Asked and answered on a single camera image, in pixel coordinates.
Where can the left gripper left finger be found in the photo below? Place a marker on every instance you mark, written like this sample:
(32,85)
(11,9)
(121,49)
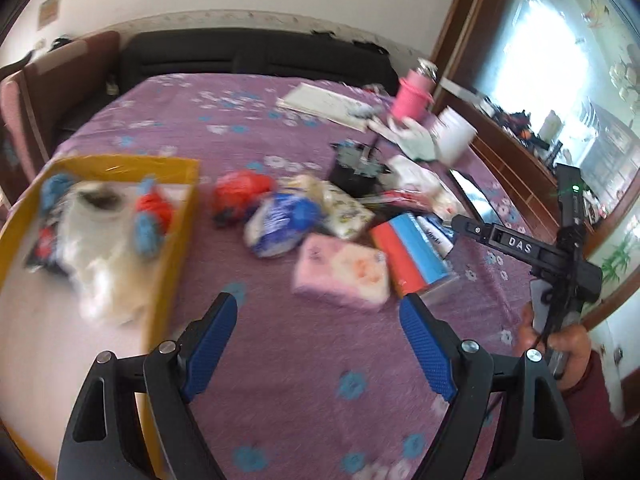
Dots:
(104,438)

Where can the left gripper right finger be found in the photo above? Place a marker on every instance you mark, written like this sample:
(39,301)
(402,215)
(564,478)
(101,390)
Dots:
(534,438)

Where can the red blue sponge pack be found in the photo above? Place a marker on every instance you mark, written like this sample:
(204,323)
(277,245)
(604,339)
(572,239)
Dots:
(414,261)

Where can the red packet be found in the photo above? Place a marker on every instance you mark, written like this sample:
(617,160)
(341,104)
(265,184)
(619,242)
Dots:
(399,198)

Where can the pink tissue pack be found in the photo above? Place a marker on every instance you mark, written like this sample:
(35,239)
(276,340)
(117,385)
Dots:
(342,273)

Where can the floral white tissue pack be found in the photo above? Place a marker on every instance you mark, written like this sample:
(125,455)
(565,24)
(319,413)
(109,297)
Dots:
(341,215)

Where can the blue white tissue pack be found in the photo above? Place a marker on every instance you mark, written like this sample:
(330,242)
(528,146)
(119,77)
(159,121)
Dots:
(279,224)

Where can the red plastic bag bundle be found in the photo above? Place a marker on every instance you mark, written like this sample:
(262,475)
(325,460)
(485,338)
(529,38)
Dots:
(237,194)

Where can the person's right hand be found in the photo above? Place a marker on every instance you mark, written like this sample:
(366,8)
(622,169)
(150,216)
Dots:
(573,341)

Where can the black smartphone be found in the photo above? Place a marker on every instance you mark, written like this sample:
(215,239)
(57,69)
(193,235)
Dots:
(477,201)

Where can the white plastic jar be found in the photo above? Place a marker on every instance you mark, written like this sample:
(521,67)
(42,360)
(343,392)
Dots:
(453,135)

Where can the yellow cardboard box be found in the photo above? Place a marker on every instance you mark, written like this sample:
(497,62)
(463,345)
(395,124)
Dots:
(47,348)

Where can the white work glove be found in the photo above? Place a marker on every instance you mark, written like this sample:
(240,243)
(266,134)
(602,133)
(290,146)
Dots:
(414,140)

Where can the white plastic bag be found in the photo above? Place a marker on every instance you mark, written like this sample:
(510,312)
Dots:
(96,241)

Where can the pink thermos bottle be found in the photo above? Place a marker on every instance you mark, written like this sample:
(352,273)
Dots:
(416,91)

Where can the black motor device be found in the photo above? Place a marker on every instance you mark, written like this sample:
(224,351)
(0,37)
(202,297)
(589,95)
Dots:
(356,168)

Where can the purple floral tablecloth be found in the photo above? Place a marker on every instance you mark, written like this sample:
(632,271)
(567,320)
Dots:
(311,384)

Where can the white paper booklet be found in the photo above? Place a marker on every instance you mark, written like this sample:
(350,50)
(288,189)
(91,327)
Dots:
(326,104)

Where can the black sofa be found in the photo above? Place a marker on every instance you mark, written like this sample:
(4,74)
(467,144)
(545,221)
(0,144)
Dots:
(244,51)

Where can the brown armchair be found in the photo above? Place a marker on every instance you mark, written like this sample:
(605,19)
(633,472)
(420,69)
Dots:
(38,93)

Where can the small wall plaque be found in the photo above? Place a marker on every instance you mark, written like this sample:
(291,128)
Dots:
(48,13)

